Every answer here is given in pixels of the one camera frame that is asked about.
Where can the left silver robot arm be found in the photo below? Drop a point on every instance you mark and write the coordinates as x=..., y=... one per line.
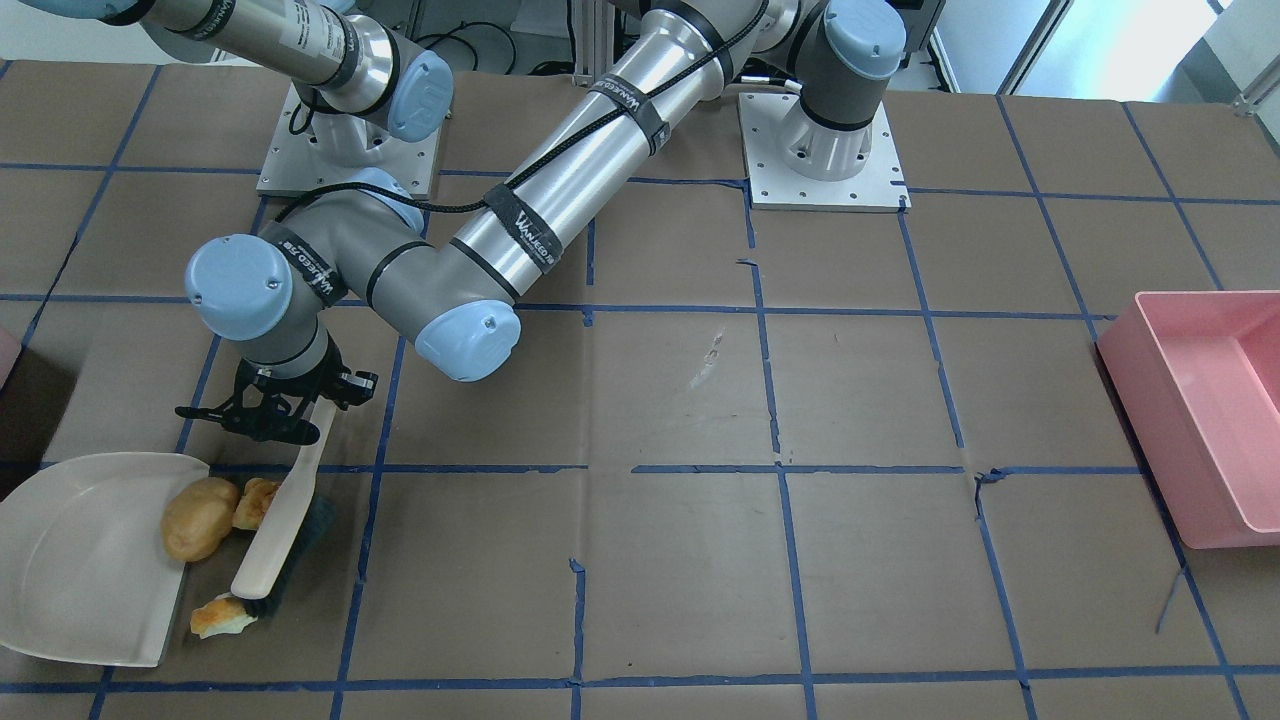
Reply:
x=455, y=303

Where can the pale bread piece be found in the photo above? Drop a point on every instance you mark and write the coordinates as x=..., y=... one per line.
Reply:
x=226, y=614

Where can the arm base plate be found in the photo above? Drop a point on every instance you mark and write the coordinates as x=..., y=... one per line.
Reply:
x=334, y=147
x=795, y=165

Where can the small bread piece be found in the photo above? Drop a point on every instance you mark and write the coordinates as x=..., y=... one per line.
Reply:
x=254, y=503

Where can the beige hand brush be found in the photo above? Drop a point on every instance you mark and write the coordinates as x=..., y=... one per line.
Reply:
x=293, y=522

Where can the round brown bread roll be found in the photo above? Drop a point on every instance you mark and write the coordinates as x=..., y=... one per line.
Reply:
x=197, y=520

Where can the beige plastic dustpan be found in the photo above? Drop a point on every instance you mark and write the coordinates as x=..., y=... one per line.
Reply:
x=84, y=574

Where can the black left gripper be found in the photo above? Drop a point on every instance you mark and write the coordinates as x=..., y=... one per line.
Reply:
x=283, y=408

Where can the pink plastic bin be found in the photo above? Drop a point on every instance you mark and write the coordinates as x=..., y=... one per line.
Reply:
x=1197, y=373

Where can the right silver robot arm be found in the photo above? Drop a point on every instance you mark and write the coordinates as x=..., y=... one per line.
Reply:
x=354, y=72

